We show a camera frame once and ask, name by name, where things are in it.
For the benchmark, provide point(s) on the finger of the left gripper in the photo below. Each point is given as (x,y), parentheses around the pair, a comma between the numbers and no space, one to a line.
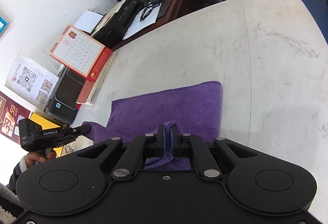
(80,130)

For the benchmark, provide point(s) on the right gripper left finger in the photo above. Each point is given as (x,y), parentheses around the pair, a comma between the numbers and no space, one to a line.
(147,145)

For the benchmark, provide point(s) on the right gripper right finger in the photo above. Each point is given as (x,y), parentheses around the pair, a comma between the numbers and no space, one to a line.
(189,145)

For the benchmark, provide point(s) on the purple towel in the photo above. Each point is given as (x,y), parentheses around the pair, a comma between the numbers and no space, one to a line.
(193,109)

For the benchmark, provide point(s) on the left hand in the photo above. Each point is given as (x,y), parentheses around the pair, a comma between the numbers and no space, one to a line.
(33,157)

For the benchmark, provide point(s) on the yellow box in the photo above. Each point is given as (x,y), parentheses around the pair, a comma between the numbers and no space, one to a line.
(46,124)

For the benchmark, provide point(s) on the black side printer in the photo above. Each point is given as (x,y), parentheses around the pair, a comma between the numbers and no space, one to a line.
(62,106)

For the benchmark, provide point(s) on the red promotional poster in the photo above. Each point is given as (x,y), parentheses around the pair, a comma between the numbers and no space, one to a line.
(11,114)

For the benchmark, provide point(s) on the QR code paper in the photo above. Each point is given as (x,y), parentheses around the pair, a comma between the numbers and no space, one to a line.
(31,81)

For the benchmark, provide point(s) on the red desk calendar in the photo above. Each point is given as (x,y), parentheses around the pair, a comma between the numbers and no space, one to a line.
(80,53)

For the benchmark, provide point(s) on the white paper sheet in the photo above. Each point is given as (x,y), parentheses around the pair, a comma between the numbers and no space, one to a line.
(138,24)

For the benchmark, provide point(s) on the blue table mat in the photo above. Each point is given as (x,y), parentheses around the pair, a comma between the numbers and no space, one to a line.
(318,10)

